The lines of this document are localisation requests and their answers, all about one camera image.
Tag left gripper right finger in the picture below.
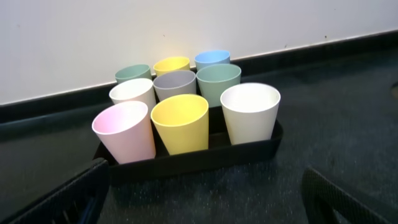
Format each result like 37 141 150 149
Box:
300 166 394 224

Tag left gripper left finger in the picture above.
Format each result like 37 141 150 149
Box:
0 157 110 224

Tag pink cup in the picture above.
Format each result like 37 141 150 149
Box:
91 100 157 165

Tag white cup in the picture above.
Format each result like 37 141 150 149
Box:
220 82 281 146
108 77 157 114

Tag yellow cup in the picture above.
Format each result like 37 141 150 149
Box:
150 93 210 156
152 56 191 77

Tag black tray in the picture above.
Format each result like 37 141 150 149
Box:
92 105 284 184

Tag green cup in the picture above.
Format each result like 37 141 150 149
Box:
114 63 153 85
195 63 242 108

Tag grey cup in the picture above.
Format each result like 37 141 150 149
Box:
152 70 197 102

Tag blue cup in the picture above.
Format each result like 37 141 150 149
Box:
194 49 231 71

